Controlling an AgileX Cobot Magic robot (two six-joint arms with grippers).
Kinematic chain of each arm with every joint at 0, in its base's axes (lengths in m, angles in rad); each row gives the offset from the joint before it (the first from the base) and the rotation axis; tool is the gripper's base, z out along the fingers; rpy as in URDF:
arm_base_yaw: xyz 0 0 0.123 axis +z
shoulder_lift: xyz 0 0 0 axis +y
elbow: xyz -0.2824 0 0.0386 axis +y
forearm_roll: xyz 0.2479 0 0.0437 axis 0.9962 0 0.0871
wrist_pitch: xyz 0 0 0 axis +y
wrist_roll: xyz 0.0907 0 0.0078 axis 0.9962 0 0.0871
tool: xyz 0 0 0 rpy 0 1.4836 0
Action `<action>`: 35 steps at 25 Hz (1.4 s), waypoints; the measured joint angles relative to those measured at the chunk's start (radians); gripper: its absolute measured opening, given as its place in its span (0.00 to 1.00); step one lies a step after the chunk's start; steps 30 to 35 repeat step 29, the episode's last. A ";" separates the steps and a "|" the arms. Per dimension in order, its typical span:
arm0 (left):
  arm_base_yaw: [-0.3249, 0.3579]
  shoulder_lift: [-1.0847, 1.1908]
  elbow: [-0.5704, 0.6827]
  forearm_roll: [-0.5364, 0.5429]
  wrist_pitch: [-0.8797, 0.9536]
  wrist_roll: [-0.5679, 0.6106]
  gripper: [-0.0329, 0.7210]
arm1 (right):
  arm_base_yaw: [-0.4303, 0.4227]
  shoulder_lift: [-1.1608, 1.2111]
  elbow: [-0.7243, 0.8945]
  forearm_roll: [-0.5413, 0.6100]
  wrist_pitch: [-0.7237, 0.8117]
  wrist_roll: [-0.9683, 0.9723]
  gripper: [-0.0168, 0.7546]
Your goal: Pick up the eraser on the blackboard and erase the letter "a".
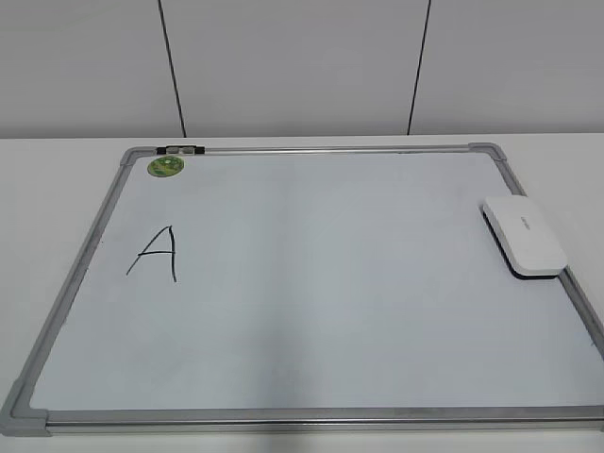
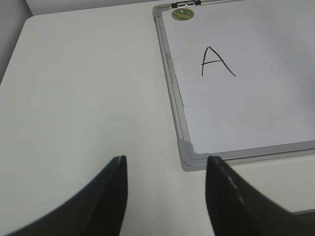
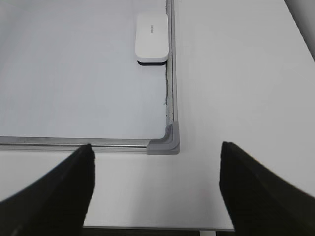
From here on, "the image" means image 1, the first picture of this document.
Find black silver hanging clip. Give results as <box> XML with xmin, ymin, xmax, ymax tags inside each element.
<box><xmin>156</xmin><ymin>145</ymin><xmax>206</xmax><ymax>156</ymax></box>

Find white whiteboard eraser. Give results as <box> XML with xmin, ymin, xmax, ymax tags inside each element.
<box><xmin>481</xmin><ymin>194</ymin><xmax>568</xmax><ymax>279</ymax></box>

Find grey framed whiteboard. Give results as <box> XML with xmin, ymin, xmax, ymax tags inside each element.
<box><xmin>1</xmin><ymin>143</ymin><xmax>603</xmax><ymax>436</ymax></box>

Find round green magnet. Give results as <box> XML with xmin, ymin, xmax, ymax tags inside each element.
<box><xmin>147</xmin><ymin>156</ymin><xmax>185</xmax><ymax>178</ymax></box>

